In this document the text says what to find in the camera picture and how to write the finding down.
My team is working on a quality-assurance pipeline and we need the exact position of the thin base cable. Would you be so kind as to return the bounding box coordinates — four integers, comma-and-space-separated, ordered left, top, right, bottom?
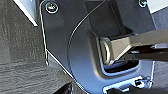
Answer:
65, 0, 112, 73

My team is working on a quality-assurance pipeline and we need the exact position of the round base bolt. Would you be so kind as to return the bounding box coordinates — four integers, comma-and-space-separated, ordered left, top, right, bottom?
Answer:
45, 0, 59, 13
138, 0, 150, 8

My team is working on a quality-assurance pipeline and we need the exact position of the thick grey robot limb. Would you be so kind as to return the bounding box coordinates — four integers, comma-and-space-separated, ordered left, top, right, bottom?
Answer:
99, 27, 168, 66

